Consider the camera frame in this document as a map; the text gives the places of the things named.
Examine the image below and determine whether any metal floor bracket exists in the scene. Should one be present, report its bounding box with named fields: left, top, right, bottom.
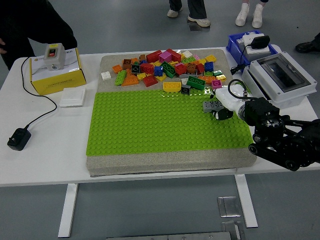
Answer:
left=221, top=219, right=247, bottom=240

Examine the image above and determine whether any yellow long brick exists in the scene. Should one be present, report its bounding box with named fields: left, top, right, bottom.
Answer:
left=162, top=81, right=182, bottom=93

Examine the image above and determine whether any grey square floor plate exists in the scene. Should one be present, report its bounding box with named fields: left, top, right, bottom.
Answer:
left=189, top=21, right=205, bottom=33

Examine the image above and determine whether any grey-brown foam mat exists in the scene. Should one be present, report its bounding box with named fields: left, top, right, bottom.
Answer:
left=86, top=48, right=258, bottom=178

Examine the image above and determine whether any white socket block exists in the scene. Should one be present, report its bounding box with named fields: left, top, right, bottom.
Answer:
left=237, top=39, right=272, bottom=57

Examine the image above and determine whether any black hand cable loop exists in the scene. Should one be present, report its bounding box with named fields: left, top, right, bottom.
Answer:
left=227, top=78, right=251, bottom=100

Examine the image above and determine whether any person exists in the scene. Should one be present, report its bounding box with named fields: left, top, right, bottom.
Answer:
left=295, top=31, right=320, bottom=54
left=234, top=0, right=266, bottom=29
left=0, top=0, right=78, bottom=71
left=166, top=0, right=212, bottom=28

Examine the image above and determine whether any metal floor plate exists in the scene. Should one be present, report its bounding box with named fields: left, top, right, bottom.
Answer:
left=216, top=196, right=242, bottom=218

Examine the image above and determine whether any green studded baseplate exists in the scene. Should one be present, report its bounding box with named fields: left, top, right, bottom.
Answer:
left=85, top=88, right=256, bottom=156

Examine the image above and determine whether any white wall switch plate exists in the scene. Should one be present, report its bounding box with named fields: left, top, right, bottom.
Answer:
left=59, top=87, right=87, bottom=108

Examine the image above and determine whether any black power adapter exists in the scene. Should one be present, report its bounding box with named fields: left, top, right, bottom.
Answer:
left=6, top=127, right=32, bottom=151

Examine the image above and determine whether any lime green long brick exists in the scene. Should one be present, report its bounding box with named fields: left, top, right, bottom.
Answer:
left=114, top=70, right=128, bottom=87

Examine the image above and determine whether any white table leg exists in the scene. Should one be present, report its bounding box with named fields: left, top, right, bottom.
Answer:
left=57, top=183, right=79, bottom=238
left=234, top=174, right=258, bottom=229

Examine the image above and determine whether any black adapter cord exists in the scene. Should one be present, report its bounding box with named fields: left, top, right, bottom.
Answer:
left=20, top=56, right=58, bottom=130

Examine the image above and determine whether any black charger plug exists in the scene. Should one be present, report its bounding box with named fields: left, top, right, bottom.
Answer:
left=250, top=35, right=271, bottom=50

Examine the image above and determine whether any red long brick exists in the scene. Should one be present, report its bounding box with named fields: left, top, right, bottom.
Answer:
left=145, top=50, right=163, bottom=64
left=165, top=48, right=182, bottom=63

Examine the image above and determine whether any robot right hand white shell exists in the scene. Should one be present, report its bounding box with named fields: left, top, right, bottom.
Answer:
left=209, top=84, right=248, bottom=123

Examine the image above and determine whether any blue plastic bin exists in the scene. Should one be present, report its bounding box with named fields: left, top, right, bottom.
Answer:
left=226, top=29, right=280, bottom=73

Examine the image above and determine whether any yellow cardboard box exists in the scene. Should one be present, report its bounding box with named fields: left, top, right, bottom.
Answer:
left=29, top=47, right=88, bottom=96

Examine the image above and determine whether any grey enclosure with clear lid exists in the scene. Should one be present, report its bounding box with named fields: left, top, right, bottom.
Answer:
left=241, top=51, right=318, bottom=110

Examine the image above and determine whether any orange long brick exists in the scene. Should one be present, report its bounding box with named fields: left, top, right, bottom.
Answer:
left=198, top=75, right=216, bottom=85

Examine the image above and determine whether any orange large brick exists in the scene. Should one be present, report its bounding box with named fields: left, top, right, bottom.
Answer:
left=121, top=73, right=140, bottom=87

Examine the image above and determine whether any grey building brick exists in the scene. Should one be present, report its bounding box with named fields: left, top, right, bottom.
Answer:
left=202, top=99, right=225, bottom=114

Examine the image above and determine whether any black charger cable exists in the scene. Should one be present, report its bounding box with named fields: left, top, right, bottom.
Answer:
left=229, top=42, right=253, bottom=76

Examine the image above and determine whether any dark green long brick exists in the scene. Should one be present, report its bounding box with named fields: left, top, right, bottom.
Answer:
left=186, top=75, right=207, bottom=90
left=159, top=61, right=177, bottom=78

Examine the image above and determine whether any metal floor rail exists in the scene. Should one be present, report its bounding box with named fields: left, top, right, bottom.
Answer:
left=106, top=231, right=233, bottom=240

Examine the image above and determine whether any grey push-button switch box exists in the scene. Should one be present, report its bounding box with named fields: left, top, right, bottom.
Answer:
left=43, top=42, right=67, bottom=72

